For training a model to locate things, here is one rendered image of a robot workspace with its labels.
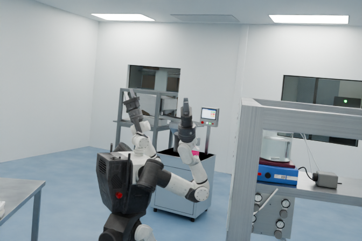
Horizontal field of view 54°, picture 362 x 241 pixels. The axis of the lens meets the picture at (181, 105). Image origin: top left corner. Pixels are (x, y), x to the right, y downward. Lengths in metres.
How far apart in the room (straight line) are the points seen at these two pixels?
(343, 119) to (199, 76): 6.23
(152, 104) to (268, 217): 3.89
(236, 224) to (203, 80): 6.17
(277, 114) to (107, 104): 7.35
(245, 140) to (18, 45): 6.16
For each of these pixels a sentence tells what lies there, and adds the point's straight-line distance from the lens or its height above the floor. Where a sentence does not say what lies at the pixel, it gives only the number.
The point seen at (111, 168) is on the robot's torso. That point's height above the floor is 1.18.
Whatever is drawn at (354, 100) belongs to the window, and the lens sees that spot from 6.72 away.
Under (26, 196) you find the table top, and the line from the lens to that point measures 2.55.
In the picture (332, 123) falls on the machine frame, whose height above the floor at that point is 1.58.
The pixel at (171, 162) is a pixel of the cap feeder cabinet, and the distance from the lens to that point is 4.39.
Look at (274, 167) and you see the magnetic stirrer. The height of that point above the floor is 1.31.
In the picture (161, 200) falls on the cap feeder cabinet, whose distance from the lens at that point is 4.55.
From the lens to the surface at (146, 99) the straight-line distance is 5.40.
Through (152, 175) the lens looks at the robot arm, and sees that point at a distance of 1.79.
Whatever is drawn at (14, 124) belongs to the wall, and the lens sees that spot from 6.96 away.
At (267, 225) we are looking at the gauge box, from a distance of 1.70.
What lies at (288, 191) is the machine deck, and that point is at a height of 1.22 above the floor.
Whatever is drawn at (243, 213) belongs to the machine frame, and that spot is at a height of 1.32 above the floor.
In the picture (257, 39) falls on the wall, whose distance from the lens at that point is 6.86.
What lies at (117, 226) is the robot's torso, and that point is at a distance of 2.01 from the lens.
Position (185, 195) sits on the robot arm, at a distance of 1.87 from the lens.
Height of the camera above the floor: 1.64
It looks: 3 degrees down
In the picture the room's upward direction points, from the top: 5 degrees clockwise
